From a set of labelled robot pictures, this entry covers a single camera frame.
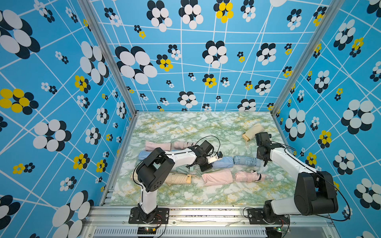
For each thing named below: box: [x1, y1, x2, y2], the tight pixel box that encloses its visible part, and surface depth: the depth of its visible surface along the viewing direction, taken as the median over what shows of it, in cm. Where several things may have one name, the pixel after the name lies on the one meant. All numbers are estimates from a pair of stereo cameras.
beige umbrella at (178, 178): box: [165, 173, 192, 186], surface depth 84 cm
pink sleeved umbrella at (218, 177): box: [201, 169, 234, 186], surface depth 86 cm
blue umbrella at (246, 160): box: [233, 155, 257, 167], surface depth 91 cm
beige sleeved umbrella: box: [242, 123, 265, 141], surface depth 109 cm
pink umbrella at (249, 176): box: [234, 170, 266, 182], surface depth 84 cm
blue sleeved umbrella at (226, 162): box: [211, 156, 235, 169], surface depth 91 cm
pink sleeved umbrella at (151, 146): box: [145, 141, 172, 152], surface depth 98 cm
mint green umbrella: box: [176, 164, 191, 175], surface depth 88 cm
